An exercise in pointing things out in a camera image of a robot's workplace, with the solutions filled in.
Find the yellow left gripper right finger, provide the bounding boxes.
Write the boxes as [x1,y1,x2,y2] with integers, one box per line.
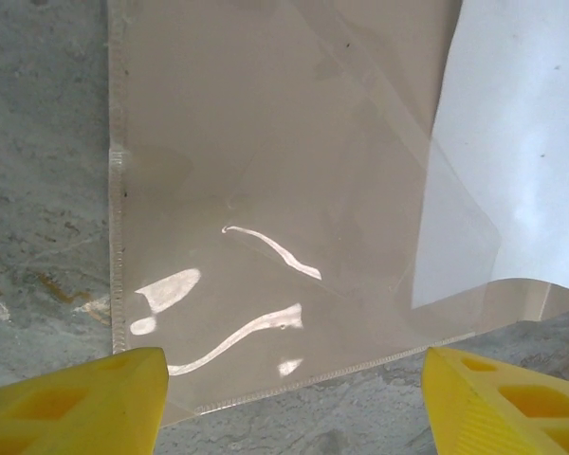
[420,346,569,455]

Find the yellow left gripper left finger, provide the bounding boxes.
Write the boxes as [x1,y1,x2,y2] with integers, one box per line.
[0,346,171,455]

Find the white paper sheet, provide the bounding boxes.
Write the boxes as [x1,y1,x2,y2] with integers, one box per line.
[410,0,569,312]

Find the brown folder with clear pocket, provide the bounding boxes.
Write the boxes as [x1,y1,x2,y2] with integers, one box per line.
[106,0,569,426]

